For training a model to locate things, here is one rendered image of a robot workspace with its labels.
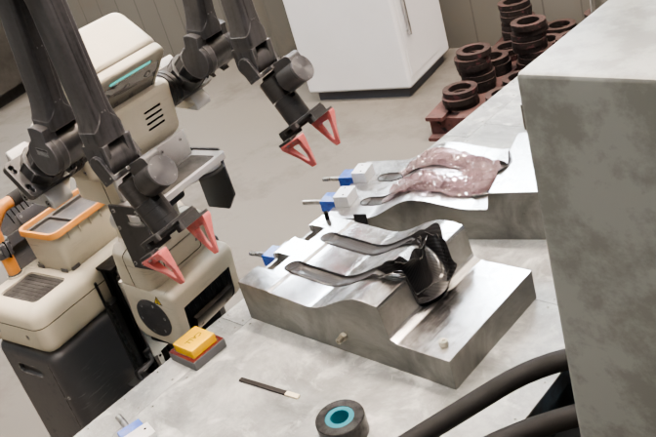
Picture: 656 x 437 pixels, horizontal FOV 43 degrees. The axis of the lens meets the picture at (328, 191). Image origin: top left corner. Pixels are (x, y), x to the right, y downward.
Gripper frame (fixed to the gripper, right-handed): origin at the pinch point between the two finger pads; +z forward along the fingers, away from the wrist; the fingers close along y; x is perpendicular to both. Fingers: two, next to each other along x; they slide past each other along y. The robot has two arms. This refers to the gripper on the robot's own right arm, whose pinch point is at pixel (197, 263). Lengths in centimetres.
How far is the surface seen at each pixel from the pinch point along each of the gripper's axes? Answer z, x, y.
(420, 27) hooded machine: 1, 148, 305
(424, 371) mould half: 34.7, -29.0, 2.8
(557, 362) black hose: 37, -57, -1
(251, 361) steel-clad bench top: 20.6, 2.8, -2.1
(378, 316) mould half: 23.3, -27.0, 3.8
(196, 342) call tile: 12.4, 10.8, -4.1
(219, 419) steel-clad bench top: 22.5, -0.9, -16.5
